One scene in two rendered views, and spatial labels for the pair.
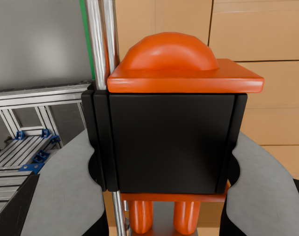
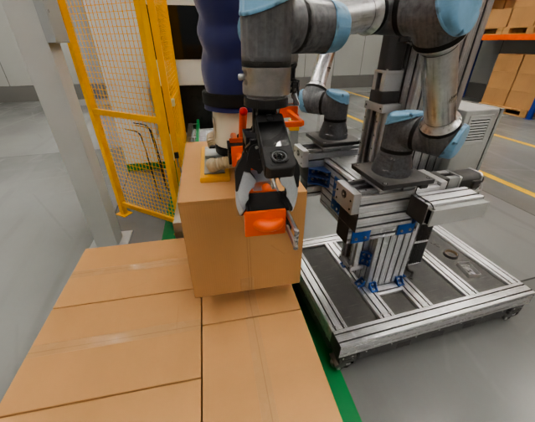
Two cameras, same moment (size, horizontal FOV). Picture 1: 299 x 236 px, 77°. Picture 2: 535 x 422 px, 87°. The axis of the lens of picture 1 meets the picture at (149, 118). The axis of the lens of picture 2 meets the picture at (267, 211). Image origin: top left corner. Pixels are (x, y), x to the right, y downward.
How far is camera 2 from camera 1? 0.43 m
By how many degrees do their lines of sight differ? 32
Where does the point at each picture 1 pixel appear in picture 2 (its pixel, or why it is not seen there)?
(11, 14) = not seen: outside the picture
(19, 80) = (430, 352)
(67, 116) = (354, 310)
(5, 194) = (365, 210)
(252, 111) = (140, 331)
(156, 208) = not seen: hidden behind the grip
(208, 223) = (213, 202)
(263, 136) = (125, 306)
